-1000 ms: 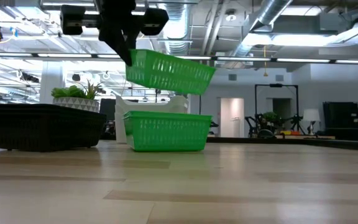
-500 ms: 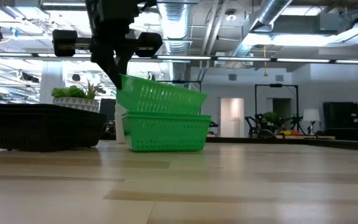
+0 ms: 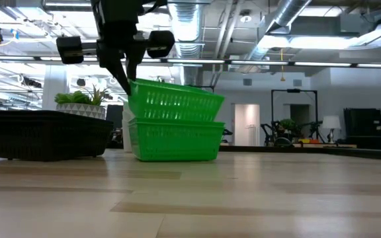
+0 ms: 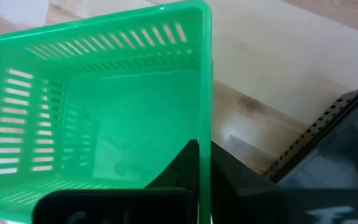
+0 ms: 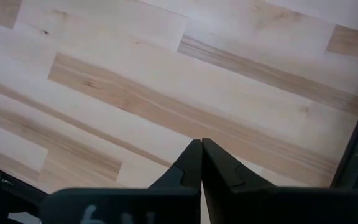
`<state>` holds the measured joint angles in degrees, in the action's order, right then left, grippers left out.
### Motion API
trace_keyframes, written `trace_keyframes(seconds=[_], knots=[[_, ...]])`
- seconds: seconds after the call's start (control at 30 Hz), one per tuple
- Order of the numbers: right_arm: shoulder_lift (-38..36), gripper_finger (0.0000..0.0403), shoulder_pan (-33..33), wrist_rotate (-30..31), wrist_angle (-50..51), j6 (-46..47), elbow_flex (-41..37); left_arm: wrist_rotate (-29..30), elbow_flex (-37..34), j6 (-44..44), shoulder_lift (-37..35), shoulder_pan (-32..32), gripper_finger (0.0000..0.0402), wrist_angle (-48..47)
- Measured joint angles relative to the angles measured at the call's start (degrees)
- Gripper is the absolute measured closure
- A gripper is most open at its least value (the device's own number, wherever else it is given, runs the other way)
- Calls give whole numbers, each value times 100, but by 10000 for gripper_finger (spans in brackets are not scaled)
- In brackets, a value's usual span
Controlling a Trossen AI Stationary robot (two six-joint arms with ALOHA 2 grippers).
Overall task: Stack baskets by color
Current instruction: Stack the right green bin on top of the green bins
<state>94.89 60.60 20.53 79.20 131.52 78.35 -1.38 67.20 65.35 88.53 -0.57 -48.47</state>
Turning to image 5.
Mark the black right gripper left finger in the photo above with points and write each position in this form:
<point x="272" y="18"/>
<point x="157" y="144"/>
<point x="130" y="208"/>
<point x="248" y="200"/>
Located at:
<point x="135" y="205"/>

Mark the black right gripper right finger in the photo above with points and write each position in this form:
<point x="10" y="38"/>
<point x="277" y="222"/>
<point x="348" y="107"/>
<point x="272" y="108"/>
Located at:
<point x="275" y="205"/>

